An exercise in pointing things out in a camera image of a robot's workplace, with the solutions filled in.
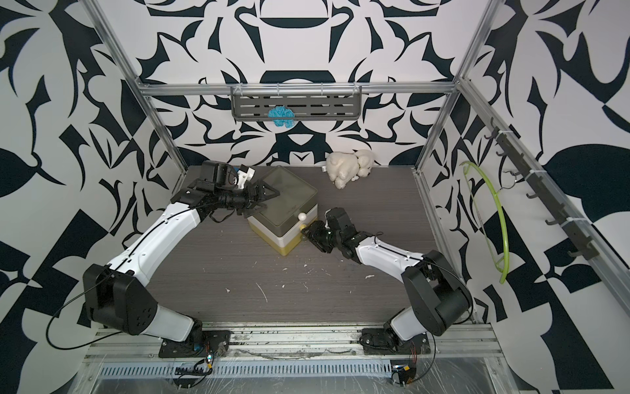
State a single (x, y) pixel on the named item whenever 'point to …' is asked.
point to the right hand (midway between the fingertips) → (303, 230)
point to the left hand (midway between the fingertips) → (272, 195)
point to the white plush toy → (342, 167)
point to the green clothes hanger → (497, 263)
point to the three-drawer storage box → (280, 224)
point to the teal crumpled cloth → (282, 112)
